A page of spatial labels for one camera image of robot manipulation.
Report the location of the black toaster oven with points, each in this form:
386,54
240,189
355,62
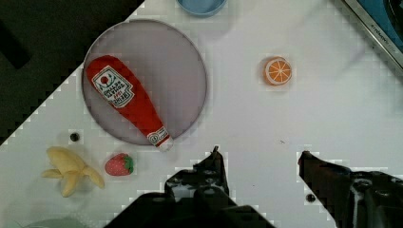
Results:
383,20

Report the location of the grey round plate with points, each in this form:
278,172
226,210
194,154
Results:
166,62

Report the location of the green mug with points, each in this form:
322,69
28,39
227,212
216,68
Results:
57,223

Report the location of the red ketchup bottle toy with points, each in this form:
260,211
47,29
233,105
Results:
119,86

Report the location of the red strawberry toy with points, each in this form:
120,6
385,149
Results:
119,165

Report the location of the orange slice toy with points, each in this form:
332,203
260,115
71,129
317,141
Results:
277,71

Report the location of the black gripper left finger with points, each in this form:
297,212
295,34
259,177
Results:
192,198

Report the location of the blue cup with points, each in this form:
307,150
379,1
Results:
202,8

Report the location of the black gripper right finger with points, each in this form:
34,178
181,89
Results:
354,199

